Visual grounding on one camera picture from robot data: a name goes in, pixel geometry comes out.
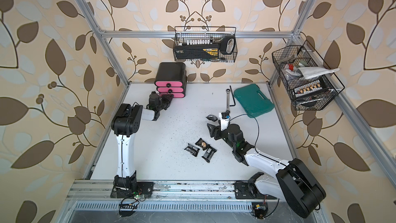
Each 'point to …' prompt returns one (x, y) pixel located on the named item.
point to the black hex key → (232, 94)
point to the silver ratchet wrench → (228, 91)
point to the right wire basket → (286, 59)
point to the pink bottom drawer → (176, 95)
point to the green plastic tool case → (253, 100)
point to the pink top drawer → (168, 83)
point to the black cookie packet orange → (203, 144)
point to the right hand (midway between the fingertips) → (213, 122)
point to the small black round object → (212, 117)
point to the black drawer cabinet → (171, 78)
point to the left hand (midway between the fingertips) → (175, 93)
